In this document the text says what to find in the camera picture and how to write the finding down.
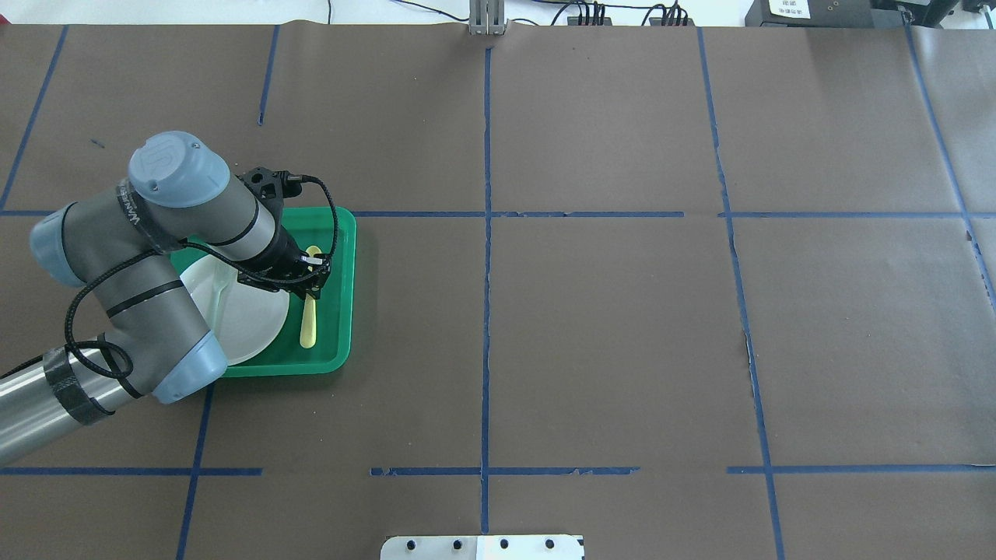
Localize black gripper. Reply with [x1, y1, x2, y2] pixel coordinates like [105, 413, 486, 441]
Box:
[237, 167, 331, 300]

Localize yellow plastic spoon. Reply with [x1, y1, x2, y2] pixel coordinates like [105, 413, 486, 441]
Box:
[299, 295, 317, 348]

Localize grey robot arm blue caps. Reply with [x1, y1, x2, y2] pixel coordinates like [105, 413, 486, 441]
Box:
[1, 131, 334, 467]

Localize green plastic tray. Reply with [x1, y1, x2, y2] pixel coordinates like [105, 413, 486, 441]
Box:
[170, 207, 356, 378]

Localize white round plate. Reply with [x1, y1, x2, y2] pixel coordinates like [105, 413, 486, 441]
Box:
[179, 256, 289, 366]

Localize pale green plastic fork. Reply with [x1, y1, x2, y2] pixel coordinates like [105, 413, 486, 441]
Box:
[205, 278, 229, 331]

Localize black box with label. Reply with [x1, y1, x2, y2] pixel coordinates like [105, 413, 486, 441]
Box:
[744, 1, 906, 29]

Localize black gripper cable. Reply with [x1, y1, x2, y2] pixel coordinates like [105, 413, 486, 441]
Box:
[64, 173, 340, 382]

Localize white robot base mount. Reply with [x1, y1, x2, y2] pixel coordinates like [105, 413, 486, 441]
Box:
[380, 534, 586, 559]

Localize grey aluminium post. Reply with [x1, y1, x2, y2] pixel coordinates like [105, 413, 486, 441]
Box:
[467, 0, 508, 36]

